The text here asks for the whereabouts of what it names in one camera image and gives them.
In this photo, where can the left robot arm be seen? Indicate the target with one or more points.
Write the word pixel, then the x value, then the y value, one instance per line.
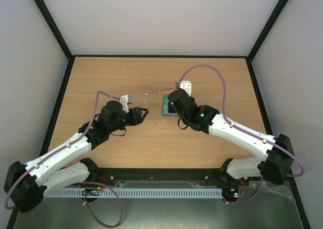
pixel 27 184

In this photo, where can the metal tray foreground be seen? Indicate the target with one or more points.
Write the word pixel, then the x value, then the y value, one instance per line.
pixel 265 210

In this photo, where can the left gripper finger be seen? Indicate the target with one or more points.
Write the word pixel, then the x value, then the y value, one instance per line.
pixel 140 117
pixel 143 111

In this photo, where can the black aluminium frame rail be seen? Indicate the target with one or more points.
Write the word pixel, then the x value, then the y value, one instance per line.
pixel 218 177

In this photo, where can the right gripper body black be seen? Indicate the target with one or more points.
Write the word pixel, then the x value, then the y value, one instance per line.
pixel 173 108

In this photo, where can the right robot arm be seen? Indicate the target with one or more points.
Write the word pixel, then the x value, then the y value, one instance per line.
pixel 272 156

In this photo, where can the grey glasses case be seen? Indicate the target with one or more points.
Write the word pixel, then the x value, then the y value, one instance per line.
pixel 165 108

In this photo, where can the pink translucent sunglasses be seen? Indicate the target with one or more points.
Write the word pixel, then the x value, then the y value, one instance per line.
pixel 151 103

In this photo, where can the light blue slotted cable duct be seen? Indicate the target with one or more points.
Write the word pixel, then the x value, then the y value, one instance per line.
pixel 129 193

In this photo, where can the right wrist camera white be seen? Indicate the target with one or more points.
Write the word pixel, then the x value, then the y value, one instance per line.
pixel 185 85

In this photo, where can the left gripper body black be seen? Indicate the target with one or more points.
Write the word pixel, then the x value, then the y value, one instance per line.
pixel 135 119

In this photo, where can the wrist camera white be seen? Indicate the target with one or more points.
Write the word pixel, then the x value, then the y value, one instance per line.
pixel 125 100
pixel 185 85

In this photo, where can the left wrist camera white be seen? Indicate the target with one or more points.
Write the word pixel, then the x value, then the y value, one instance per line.
pixel 125 100

